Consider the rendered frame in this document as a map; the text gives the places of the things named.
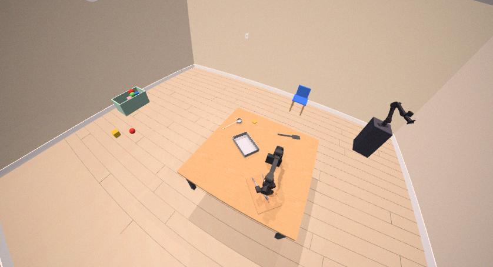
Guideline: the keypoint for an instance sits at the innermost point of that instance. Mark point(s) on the light wooden board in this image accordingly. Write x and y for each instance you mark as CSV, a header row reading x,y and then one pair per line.
x,y
261,204

